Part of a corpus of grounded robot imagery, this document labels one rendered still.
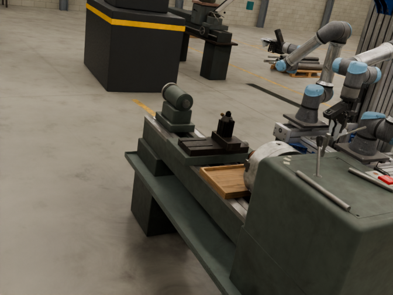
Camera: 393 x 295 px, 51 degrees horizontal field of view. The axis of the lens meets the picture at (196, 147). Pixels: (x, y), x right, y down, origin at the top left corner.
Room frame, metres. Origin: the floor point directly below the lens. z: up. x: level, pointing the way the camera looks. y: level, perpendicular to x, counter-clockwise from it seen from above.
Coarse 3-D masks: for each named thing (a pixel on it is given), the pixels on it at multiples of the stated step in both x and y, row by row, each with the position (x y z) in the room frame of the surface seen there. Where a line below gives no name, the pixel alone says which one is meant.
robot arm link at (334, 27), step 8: (328, 24) 2.67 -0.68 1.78; (336, 24) 2.65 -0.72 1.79; (320, 32) 2.65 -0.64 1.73; (328, 32) 2.63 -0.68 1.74; (336, 32) 2.63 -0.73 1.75; (312, 40) 2.69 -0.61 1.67; (320, 40) 2.65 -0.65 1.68; (328, 40) 2.65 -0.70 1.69; (304, 48) 2.71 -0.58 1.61; (312, 48) 2.69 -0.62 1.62; (288, 56) 2.78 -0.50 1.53; (296, 56) 2.74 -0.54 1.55; (304, 56) 2.73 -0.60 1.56; (280, 64) 2.78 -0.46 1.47; (288, 64) 2.77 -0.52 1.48
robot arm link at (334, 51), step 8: (344, 24) 2.71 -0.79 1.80; (344, 32) 2.68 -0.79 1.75; (336, 40) 2.71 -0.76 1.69; (344, 40) 2.72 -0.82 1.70; (328, 48) 2.76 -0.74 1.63; (336, 48) 2.72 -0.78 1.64; (328, 56) 2.74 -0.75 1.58; (336, 56) 2.72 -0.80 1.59; (328, 64) 2.73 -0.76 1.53; (328, 72) 2.72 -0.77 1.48; (320, 80) 2.74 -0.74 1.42; (328, 80) 2.72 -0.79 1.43; (328, 88) 2.71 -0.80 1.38; (328, 96) 2.71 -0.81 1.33
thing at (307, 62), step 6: (264, 60) 10.28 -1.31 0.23; (270, 60) 10.36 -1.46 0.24; (276, 60) 10.47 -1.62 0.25; (300, 60) 10.65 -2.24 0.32; (306, 60) 10.81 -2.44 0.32; (312, 60) 10.98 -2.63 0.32; (318, 60) 11.10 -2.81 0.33; (300, 66) 10.28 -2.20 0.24; (306, 66) 10.41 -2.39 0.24; (312, 66) 10.53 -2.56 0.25; (318, 66) 10.65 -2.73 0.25
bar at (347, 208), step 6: (300, 174) 1.50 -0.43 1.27; (306, 180) 1.46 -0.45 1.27; (312, 180) 1.45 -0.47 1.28; (312, 186) 1.43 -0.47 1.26; (318, 186) 1.41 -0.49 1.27; (324, 192) 1.38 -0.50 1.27; (330, 198) 1.35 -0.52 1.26; (336, 198) 1.33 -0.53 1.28; (342, 204) 1.30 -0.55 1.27; (348, 210) 1.29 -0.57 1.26
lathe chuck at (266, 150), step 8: (264, 144) 1.90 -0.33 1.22; (272, 144) 1.89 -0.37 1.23; (256, 152) 1.87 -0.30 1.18; (264, 152) 1.84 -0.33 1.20; (272, 152) 1.82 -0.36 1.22; (248, 160) 1.86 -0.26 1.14; (256, 160) 1.82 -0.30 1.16; (256, 168) 1.79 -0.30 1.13; (248, 176) 1.82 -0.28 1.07; (248, 184) 1.82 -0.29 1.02
